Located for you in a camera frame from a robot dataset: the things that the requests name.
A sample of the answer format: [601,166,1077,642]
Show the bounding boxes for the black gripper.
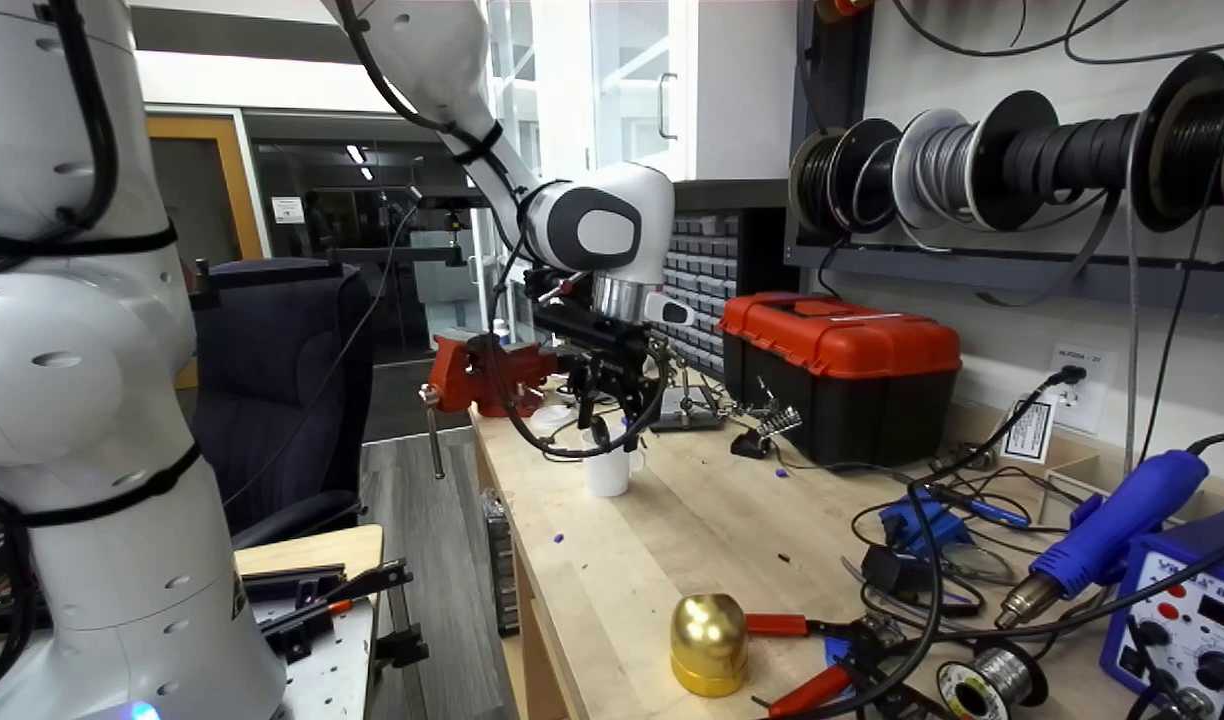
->
[528,300,671,454]

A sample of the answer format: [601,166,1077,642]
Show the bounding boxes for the white cup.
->
[582,433,641,504]

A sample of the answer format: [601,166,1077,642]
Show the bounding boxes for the grey flat box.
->
[652,383,734,437]

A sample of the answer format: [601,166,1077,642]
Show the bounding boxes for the red bench vise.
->
[417,330,565,480]

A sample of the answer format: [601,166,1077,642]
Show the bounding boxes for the helping hands soldering stand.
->
[726,396,808,462]

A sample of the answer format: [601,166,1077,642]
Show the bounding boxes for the black bar on bench side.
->
[482,488,528,642]

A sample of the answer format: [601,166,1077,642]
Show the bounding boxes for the red and black toolbox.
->
[717,288,970,471]

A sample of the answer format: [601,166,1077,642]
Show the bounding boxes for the gold metal bell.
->
[665,588,751,704]

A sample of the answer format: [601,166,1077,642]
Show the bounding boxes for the black office chair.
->
[188,256,434,551]

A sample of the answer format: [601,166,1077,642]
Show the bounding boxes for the blue plastic tool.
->
[876,493,976,562]

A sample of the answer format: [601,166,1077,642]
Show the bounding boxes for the light wood board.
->
[229,519,393,585]

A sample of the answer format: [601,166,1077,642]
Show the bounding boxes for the black hand tools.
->
[239,557,417,662]

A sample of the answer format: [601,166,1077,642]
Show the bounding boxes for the white label card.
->
[996,396,1060,466]

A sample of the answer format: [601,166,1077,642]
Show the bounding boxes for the grey spool rack shelf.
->
[780,234,1224,319]

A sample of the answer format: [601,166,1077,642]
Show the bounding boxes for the blue hot air gun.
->
[993,445,1218,635]

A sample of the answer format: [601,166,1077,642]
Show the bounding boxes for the blue soldering station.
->
[1097,498,1224,720]

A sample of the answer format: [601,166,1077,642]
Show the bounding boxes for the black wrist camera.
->
[528,300,644,350]

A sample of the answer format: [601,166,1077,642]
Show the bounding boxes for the black clamp bracket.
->
[370,618,434,680]

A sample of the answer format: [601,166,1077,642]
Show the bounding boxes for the small black wire spool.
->
[787,115,907,242]

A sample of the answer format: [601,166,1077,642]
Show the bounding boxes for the white wall cabinet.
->
[528,0,804,191]

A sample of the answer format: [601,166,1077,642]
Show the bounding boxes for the red handled pliers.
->
[742,609,896,720]

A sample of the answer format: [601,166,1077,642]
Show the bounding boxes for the black power cable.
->
[845,365,1094,716]

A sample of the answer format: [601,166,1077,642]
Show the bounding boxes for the blue handled screwdriver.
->
[927,483,1042,536]

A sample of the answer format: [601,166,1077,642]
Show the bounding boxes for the white and grey wire spool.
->
[887,102,984,234]

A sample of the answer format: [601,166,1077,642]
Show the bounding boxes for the orange door frame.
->
[142,107,271,273]

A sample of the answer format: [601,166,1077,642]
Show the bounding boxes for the white wall outlet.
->
[1045,343,1110,396]

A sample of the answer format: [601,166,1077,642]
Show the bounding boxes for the solder wire spool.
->
[932,638,1053,720]

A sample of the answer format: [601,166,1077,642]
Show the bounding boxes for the long black wire spool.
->
[965,86,1153,234]

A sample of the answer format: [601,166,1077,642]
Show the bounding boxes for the large black wire spool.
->
[1130,46,1224,234]

